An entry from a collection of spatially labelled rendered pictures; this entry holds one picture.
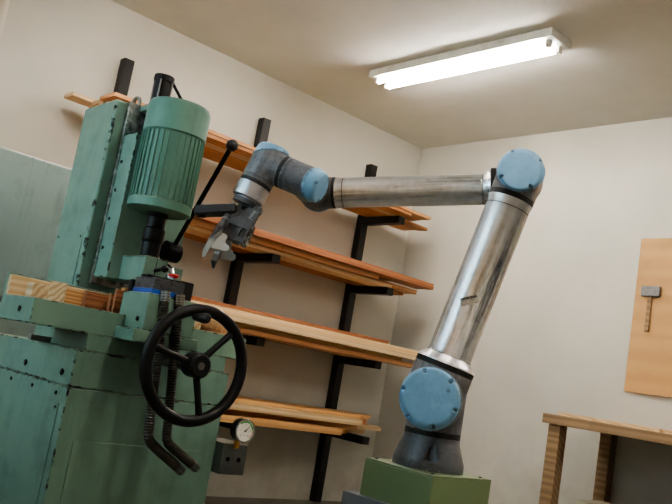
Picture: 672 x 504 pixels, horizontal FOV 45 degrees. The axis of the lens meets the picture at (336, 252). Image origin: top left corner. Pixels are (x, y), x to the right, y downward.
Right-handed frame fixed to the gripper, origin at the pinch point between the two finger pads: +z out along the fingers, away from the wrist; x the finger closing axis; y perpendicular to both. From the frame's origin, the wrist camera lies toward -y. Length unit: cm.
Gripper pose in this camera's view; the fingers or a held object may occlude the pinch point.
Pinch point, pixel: (205, 262)
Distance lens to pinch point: 219.6
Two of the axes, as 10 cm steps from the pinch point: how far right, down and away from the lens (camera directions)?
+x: 0.2, 2.0, 9.8
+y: 9.0, 4.3, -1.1
